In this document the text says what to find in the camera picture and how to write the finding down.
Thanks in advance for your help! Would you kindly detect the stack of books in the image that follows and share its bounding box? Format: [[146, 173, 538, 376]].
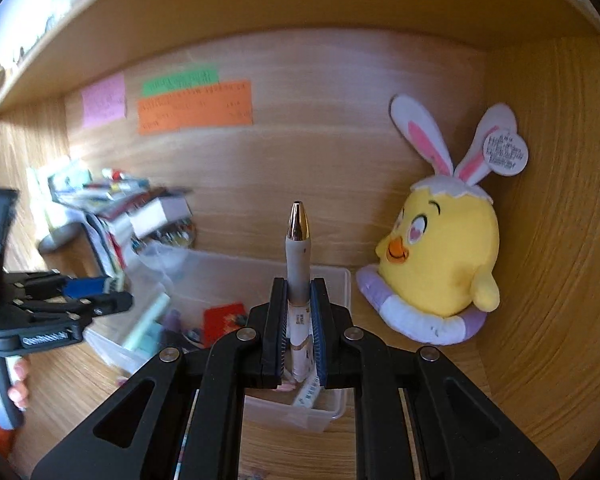
[[45, 162, 188, 282]]

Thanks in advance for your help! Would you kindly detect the clear plastic storage box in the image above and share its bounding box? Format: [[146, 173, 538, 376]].
[[85, 242, 347, 432]]

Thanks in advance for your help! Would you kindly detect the red tea packet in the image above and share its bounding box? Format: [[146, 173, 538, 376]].
[[202, 302, 247, 348]]

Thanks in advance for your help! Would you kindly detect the wooden shelf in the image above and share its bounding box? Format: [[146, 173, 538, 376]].
[[0, 0, 600, 116]]

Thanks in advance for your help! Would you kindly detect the white green cream tube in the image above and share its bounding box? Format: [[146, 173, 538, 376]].
[[122, 292, 170, 356]]

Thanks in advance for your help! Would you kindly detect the yellow chick plush toy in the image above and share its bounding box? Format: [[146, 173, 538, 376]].
[[356, 94, 529, 346]]

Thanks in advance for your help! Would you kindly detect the orange sticky note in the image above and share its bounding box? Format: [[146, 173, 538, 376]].
[[137, 80, 253, 136]]

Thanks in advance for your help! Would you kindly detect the brown ceramic mug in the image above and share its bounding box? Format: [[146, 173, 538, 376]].
[[38, 222, 102, 278]]

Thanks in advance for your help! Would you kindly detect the green sticky note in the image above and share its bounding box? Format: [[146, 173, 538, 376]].
[[142, 64, 220, 98]]

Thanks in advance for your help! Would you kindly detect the person left hand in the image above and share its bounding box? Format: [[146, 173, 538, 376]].
[[7, 356, 30, 411]]

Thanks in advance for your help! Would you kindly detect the pink sticky note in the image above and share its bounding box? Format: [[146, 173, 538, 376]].
[[81, 73, 126, 128]]

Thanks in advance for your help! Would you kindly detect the white small box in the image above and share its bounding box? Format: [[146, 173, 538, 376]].
[[130, 195, 192, 238]]

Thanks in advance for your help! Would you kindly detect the gold beige pen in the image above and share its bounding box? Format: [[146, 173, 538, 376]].
[[285, 200, 311, 382]]

